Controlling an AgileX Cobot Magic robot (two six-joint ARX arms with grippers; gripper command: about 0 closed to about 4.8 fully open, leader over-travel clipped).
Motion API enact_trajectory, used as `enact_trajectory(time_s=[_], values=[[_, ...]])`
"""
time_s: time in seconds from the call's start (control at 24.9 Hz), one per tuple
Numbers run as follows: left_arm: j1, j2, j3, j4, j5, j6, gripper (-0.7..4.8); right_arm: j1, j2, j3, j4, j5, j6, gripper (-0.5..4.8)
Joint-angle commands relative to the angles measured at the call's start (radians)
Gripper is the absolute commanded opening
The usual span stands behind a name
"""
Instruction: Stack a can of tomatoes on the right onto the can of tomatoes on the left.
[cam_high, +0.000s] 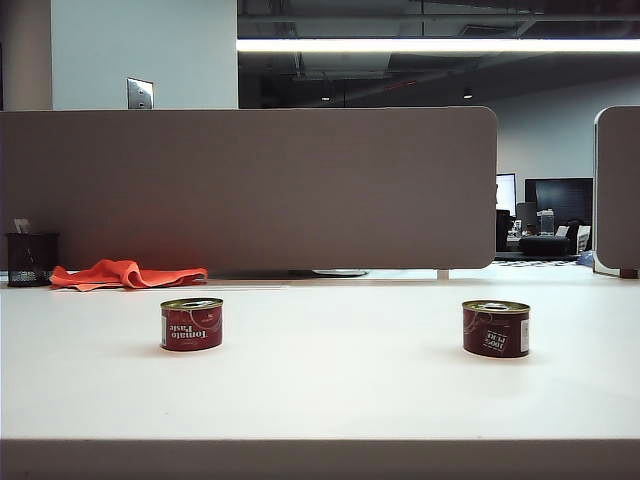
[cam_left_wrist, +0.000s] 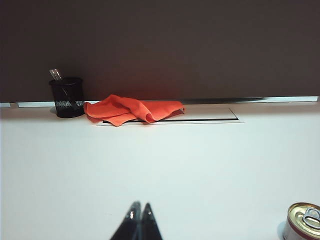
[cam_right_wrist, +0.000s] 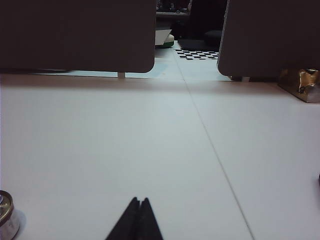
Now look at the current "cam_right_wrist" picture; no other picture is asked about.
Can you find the white folded paper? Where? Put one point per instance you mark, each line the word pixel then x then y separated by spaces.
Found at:
pixel 161 36

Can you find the narrow brown partition panel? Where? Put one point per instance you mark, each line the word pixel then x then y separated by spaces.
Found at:
pixel 270 37

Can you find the wide brown partition panel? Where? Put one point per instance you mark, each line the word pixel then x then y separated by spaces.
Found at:
pixel 75 35

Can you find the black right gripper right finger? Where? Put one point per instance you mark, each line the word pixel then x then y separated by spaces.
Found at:
pixel 147 225

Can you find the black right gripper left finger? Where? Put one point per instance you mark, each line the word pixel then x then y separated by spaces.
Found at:
pixel 126 225

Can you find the red tomato paste can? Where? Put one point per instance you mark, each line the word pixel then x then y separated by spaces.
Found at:
pixel 6 215

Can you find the green white round object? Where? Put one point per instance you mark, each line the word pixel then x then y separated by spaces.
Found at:
pixel 168 43

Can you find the black white checkerboard sheet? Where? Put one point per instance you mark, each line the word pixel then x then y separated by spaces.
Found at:
pixel 197 54

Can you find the brown foil-wrapped block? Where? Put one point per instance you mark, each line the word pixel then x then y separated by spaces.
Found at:
pixel 300 85

